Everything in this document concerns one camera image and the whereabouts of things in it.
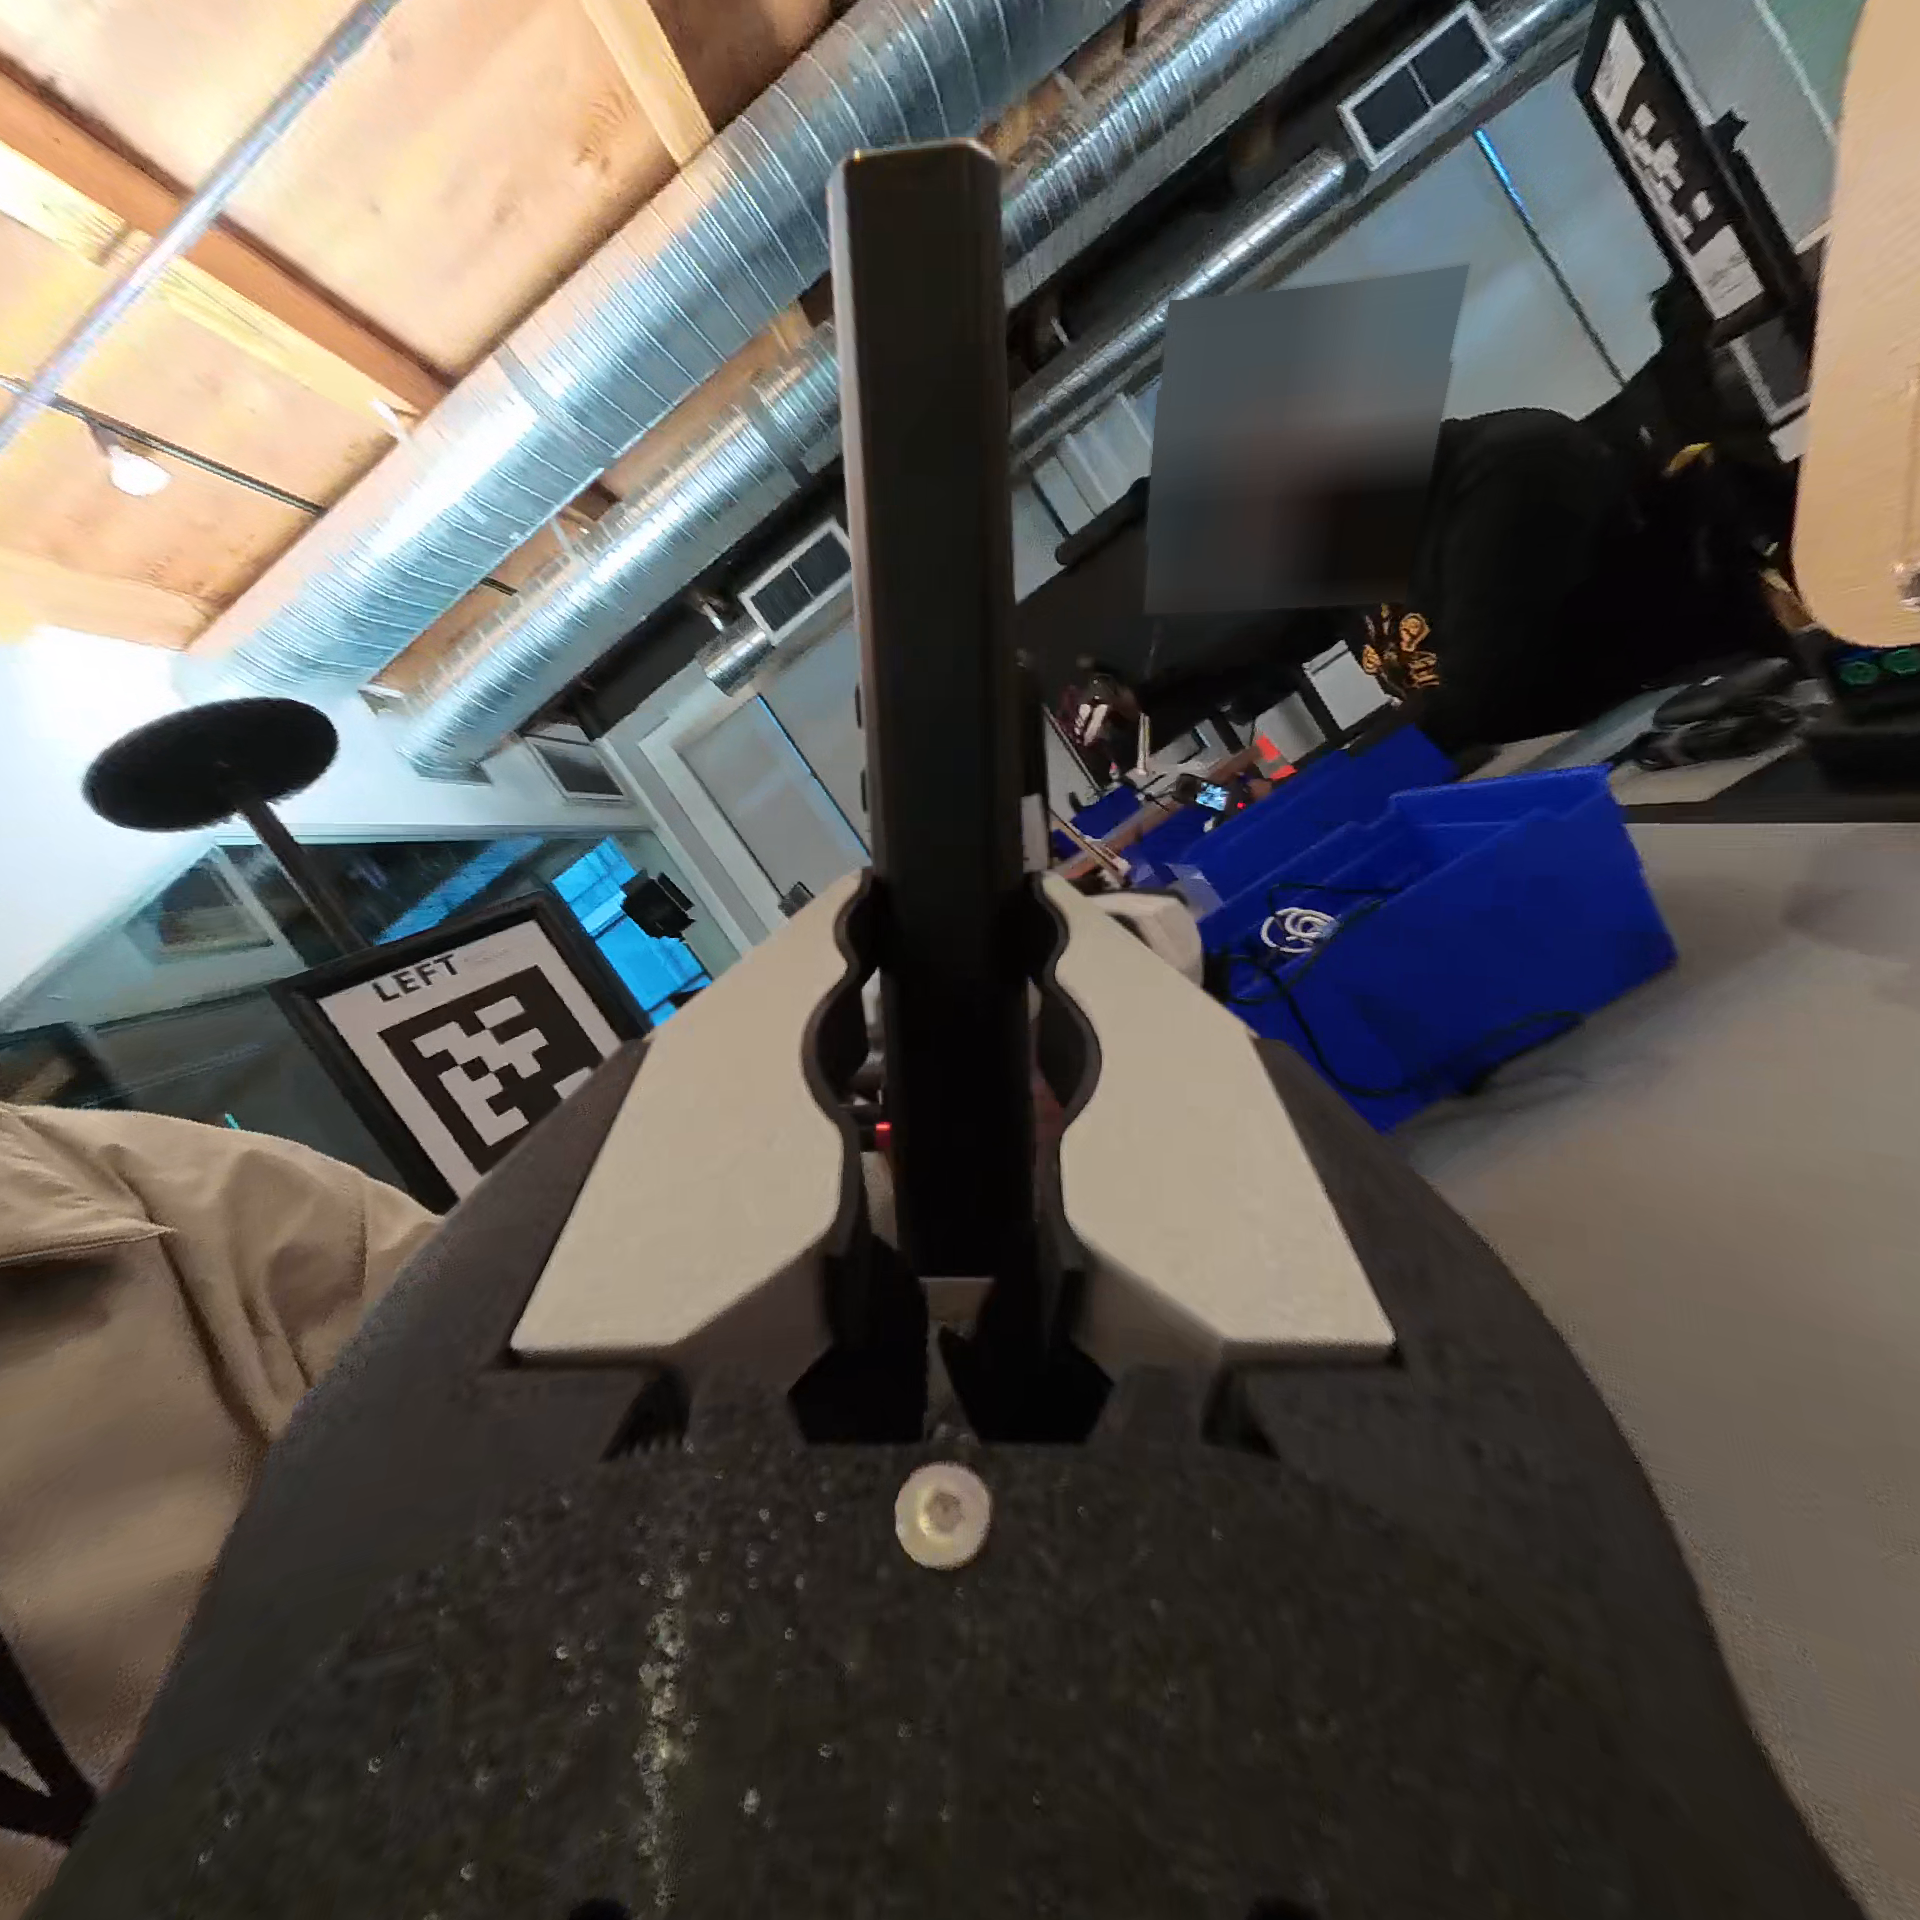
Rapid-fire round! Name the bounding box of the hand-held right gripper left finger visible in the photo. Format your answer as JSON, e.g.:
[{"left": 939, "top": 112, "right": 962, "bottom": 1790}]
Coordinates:
[{"left": 512, "top": 872, "right": 895, "bottom": 1377}]

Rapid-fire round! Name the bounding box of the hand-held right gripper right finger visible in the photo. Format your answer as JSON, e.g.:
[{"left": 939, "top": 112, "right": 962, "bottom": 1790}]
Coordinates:
[{"left": 1036, "top": 872, "right": 1399, "bottom": 1369}]

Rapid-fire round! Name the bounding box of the black usb cable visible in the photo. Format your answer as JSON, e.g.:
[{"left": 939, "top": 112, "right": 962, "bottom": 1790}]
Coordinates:
[{"left": 1220, "top": 886, "right": 1589, "bottom": 1104}]

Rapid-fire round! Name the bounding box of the blue plastic bin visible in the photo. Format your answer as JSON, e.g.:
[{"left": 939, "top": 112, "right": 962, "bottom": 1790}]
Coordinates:
[
  {"left": 1191, "top": 765, "right": 1678, "bottom": 1133},
  {"left": 1051, "top": 724, "right": 1458, "bottom": 902}
]

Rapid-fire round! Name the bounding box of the black rectangular usb hub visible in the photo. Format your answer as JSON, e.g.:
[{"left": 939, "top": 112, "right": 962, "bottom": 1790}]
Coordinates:
[{"left": 831, "top": 140, "right": 1051, "bottom": 1290}]

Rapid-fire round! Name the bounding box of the black framed marker sign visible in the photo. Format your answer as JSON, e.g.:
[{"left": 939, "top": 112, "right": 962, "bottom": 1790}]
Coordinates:
[
  {"left": 274, "top": 897, "right": 651, "bottom": 1214},
  {"left": 1576, "top": 0, "right": 1810, "bottom": 325}
]

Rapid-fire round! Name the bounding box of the white air vent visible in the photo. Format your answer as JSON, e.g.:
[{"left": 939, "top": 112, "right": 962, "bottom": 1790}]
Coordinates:
[
  {"left": 741, "top": 518, "right": 861, "bottom": 633},
  {"left": 1343, "top": 5, "right": 1506, "bottom": 169}
]

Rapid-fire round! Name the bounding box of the black disc pole stand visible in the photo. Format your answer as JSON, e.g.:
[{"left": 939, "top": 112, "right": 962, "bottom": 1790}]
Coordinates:
[{"left": 82, "top": 691, "right": 380, "bottom": 962}]

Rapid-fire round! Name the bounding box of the black rounded device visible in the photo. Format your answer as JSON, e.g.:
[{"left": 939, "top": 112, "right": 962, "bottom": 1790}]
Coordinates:
[{"left": 1636, "top": 660, "right": 1802, "bottom": 774}]

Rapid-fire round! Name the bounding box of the black track light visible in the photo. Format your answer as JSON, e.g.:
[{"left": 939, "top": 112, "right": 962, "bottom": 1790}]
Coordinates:
[{"left": 0, "top": 375, "right": 323, "bottom": 518}]

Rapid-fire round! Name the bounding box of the grey ceiling pipe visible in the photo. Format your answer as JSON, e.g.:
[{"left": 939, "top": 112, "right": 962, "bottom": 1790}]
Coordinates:
[{"left": 0, "top": 0, "right": 361, "bottom": 452}]

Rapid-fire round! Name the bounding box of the wooden book stand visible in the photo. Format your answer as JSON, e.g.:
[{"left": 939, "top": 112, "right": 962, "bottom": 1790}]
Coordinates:
[{"left": 1793, "top": 0, "right": 1920, "bottom": 633}]

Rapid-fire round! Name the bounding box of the silver spiral air duct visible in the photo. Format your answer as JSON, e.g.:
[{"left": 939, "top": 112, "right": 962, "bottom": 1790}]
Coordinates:
[
  {"left": 404, "top": 140, "right": 1358, "bottom": 782},
  {"left": 188, "top": 0, "right": 1150, "bottom": 705}
]

